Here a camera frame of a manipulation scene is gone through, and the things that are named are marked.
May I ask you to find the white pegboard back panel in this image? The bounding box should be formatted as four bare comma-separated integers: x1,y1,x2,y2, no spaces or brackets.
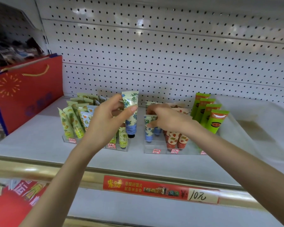
34,0,284,114

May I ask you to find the red shelf price label strip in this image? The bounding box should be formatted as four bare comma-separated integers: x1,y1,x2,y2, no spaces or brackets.
103,175,221,205

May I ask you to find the green tube with orange band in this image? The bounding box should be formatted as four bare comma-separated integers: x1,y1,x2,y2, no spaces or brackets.
194,98,216,123
200,104,222,128
205,109,230,135
190,93,211,118

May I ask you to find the pile of red packets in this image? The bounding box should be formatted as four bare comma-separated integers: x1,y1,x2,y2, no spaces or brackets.
0,178,48,227

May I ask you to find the red gift bag gold handle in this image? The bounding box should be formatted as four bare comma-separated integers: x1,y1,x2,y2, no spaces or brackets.
0,54,64,136

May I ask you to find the gold shelf edge rail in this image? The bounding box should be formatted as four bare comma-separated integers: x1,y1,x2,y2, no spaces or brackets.
0,158,269,212

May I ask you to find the person's left forearm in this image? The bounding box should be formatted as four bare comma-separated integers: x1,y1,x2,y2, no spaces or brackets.
18,139,106,227

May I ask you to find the person's right hand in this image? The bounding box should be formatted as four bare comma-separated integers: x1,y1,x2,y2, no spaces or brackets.
145,103,200,138

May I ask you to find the person's right forearm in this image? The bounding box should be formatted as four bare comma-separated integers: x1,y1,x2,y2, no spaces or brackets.
188,124,284,227

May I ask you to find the person's left hand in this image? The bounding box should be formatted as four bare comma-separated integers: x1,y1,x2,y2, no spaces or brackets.
82,93,139,151

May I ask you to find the red strawberry print tube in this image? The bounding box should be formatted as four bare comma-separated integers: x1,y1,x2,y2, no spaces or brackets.
166,131,178,150
172,103,192,115
177,134,189,150

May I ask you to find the pile of dark packets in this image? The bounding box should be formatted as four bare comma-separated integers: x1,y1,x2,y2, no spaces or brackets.
0,36,46,70

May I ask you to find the clear acrylic display rack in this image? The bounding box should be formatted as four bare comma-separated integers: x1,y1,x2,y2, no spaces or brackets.
144,101,208,156
62,133,131,152

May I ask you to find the clear plastic tray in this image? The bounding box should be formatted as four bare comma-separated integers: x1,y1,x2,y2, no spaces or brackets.
213,94,284,164

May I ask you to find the group of yellow fruit tubes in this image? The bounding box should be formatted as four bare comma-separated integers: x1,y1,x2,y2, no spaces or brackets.
57,92,129,149

